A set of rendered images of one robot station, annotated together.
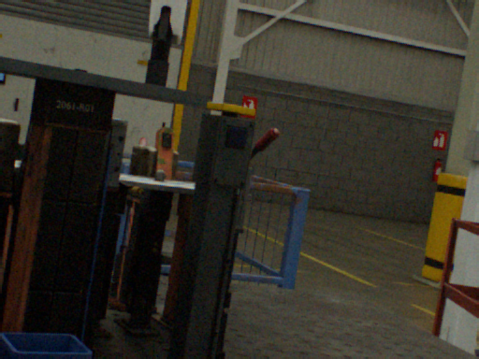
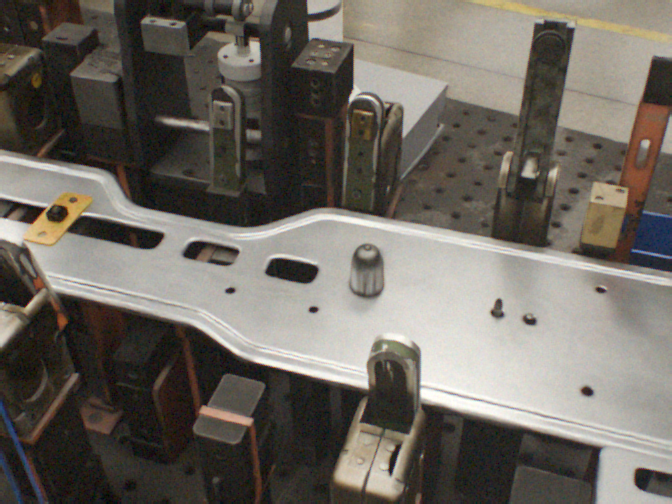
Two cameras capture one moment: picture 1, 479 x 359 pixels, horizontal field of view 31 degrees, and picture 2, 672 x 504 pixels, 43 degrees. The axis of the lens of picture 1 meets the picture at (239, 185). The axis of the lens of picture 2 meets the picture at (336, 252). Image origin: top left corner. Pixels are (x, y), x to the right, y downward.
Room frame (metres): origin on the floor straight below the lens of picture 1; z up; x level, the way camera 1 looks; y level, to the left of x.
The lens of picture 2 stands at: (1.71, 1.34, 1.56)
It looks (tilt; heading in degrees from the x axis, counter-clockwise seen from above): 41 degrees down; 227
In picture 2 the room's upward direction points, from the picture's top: 1 degrees counter-clockwise
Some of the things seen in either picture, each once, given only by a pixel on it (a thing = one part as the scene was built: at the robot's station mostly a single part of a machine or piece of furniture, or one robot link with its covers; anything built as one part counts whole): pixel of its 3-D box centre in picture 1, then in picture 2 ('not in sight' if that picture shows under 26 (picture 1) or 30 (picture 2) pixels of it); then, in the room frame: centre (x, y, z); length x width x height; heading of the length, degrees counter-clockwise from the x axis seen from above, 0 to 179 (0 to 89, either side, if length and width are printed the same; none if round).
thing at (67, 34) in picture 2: not in sight; (100, 168); (1.30, 0.44, 0.90); 0.05 x 0.05 x 0.40; 29
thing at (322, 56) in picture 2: not in sight; (326, 205); (1.15, 0.72, 0.91); 0.07 x 0.05 x 0.42; 29
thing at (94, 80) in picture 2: not in sight; (137, 190); (1.29, 0.50, 0.89); 0.13 x 0.11 x 0.38; 29
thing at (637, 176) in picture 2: not in sight; (611, 268); (1.04, 1.05, 0.95); 0.03 x 0.01 x 0.50; 119
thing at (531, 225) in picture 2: not in sight; (509, 292); (1.08, 0.95, 0.88); 0.07 x 0.06 x 0.35; 29
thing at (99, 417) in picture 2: not in sight; (94, 313); (1.43, 0.62, 0.84); 0.13 x 0.05 x 0.29; 29
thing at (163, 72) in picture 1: (158, 64); not in sight; (1.28, 0.15, 1.20); 0.03 x 0.03 x 0.07; 5
